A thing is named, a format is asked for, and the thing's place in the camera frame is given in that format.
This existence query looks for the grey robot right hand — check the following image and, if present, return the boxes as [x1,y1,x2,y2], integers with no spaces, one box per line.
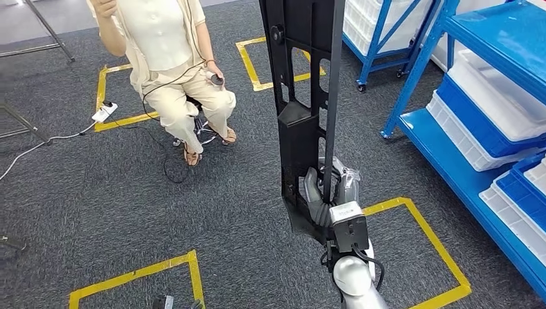
[303,156,362,207]

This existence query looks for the black plastic frame part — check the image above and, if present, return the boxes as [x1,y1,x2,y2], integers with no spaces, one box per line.
[259,0,346,246]

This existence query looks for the blue metal shelf rack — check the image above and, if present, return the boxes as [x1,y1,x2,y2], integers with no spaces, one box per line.
[342,0,444,93]
[381,0,546,301]

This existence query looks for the yellow floor tape square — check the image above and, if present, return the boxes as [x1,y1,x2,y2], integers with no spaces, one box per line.
[362,196,473,309]
[236,36,328,93]
[68,250,207,309]
[93,64,161,133]

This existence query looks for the chrome stool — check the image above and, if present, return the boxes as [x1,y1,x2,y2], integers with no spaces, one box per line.
[173,95,219,148]

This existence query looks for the white power strip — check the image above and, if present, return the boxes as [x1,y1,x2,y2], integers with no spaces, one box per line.
[91,102,119,124]

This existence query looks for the person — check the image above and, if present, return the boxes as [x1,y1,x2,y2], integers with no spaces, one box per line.
[86,0,238,167]

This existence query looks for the steel table with white panel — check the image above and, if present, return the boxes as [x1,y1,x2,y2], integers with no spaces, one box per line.
[0,0,77,147]

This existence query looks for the right wrist camera pale box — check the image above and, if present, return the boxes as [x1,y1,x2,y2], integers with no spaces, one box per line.
[329,201,370,253]

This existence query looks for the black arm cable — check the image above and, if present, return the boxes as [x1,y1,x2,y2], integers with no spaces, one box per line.
[319,245,386,299]

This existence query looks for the black floor cable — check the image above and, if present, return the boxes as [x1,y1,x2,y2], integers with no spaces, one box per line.
[140,59,209,185]

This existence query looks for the white floor cable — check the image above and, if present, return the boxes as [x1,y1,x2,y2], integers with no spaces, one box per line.
[0,120,100,182]

